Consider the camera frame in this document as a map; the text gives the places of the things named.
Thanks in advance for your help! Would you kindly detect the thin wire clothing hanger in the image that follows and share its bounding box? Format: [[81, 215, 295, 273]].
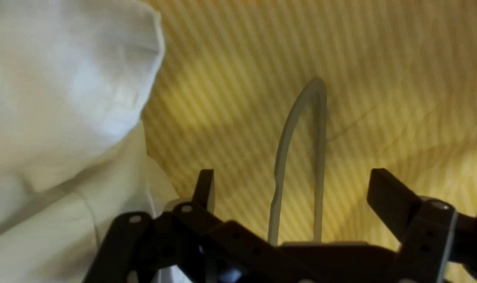
[[267, 77, 330, 248]]

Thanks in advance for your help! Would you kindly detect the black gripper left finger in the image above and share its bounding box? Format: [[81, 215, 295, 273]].
[[82, 168, 235, 283]]

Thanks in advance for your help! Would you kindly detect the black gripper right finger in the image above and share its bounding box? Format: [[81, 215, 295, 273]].
[[367, 166, 477, 283]]

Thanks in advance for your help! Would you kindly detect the pale yellow blanket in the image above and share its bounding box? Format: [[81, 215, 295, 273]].
[[141, 0, 477, 283]]

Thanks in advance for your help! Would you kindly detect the plump white pillow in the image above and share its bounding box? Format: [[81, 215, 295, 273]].
[[0, 0, 182, 283]]

